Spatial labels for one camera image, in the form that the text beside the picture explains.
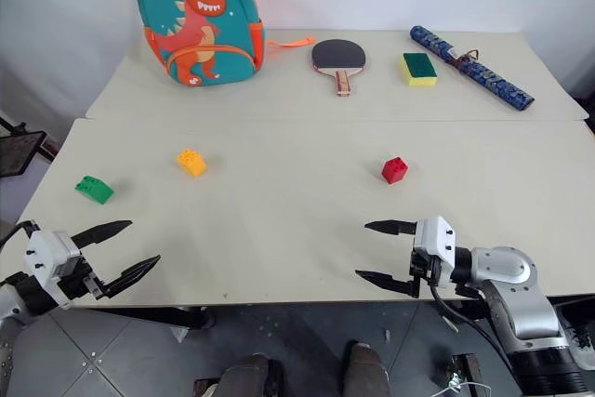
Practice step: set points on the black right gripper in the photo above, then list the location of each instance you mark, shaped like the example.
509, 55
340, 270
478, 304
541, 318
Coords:
425, 269

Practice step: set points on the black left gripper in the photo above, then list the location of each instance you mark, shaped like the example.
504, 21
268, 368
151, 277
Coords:
76, 283

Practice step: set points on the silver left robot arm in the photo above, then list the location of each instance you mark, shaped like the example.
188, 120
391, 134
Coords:
10, 306

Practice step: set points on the green toy block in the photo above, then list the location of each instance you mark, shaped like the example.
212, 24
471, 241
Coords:
95, 189

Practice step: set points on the red toy block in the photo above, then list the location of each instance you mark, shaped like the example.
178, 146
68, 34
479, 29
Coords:
395, 170

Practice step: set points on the yellow toy block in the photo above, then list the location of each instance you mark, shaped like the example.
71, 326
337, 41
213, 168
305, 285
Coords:
191, 163

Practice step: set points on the dark rounded shape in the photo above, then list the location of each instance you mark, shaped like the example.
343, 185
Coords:
248, 376
367, 369

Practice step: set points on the brown foot platform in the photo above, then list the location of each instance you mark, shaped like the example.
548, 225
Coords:
207, 387
465, 369

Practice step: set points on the black mesh metal stand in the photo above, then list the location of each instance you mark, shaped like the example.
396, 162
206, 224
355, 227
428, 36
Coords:
18, 150

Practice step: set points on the yellow green sponge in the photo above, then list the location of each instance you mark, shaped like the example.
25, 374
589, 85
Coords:
419, 69

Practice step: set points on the black tray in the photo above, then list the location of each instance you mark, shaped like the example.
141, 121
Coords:
576, 322

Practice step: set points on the blue patterned rolled mat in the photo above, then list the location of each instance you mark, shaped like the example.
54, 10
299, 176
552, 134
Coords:
474, 67

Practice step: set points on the black table tennis paddle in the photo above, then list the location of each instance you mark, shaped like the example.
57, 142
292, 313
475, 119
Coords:
338, 55

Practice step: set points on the teal dinosaur backpack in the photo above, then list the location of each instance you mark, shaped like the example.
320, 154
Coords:
200, 20

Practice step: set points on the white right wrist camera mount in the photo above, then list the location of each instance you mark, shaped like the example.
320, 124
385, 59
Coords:
434, 239

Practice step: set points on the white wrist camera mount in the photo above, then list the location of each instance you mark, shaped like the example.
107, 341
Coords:
46, 253
434, 239

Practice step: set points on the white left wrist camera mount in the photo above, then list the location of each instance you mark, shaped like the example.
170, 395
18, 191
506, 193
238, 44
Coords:
46, 253

